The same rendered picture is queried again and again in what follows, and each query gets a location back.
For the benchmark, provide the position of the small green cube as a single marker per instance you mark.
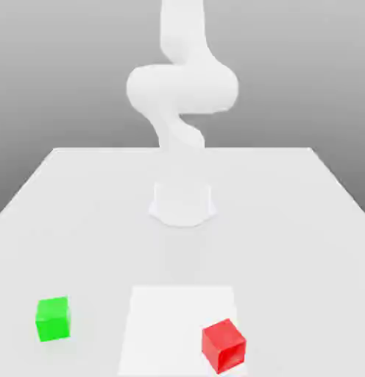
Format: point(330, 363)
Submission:
point(52, 320)

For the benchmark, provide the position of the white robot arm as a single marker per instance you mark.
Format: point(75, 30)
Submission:
point(182, 88)

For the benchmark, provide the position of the small red cube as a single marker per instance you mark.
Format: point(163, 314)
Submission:
point(222, 344)

